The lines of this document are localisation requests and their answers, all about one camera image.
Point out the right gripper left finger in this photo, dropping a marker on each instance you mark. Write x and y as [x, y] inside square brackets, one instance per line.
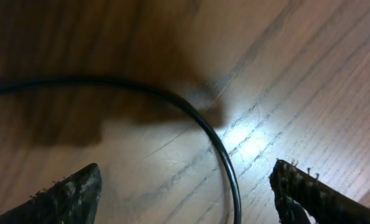
[73, 200]

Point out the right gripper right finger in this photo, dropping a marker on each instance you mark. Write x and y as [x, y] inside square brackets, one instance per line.
[297, 195]

